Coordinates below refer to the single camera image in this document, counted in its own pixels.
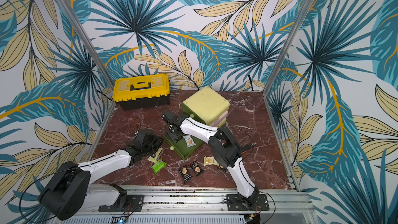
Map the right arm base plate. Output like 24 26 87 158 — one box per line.
223 194 270 212

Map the green bottom drawer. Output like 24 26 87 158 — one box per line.
163 133 204 160

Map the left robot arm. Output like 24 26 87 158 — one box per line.
38 129 163 220

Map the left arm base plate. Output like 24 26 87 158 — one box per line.
98 195 144 212

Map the green drawer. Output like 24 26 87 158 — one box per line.
181 103 211 125
163 133 204 160

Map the bright green snack packet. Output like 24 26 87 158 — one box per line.
151 159 167 174

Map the aluminium front rail frame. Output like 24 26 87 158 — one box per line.
51 185 320 224

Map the green top drawer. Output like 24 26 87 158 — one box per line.
181 103 211 125

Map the black orange screwdriver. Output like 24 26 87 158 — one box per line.
240 142 257 153

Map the yellow black toolbox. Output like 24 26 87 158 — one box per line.
113 74 170 111

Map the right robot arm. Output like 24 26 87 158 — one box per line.
162 111 260 207

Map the cream cookie packet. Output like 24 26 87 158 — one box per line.
203 157 219 166

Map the white orange snack packet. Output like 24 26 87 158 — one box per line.
183 135 196 148

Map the light green drawer cabinet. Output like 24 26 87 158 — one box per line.
181 86 230 128

